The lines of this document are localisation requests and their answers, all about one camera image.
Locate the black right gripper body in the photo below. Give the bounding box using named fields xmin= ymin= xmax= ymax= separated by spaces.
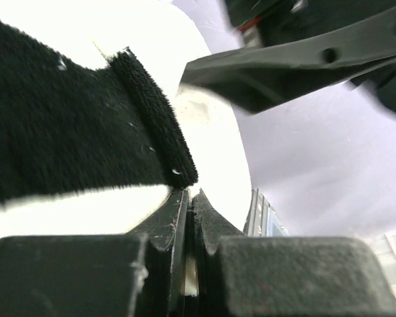
xmin=181 ymin=1 xmax=396 ymax=114

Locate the black white striped pillowcase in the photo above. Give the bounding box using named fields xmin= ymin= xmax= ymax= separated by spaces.
xmin=0 ymin=21 xmax=198 ymax=203

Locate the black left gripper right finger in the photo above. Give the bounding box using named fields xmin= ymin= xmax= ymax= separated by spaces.
xmin=190 ymin=194 xmax=396 ymax=316

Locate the white pillow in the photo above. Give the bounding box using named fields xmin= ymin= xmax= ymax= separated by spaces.
xmin=0 ymin=1 xmax=251 ymax=238

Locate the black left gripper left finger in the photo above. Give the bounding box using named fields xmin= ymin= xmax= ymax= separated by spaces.
xmin=0 ymin=191 xmax=189 ymax=317

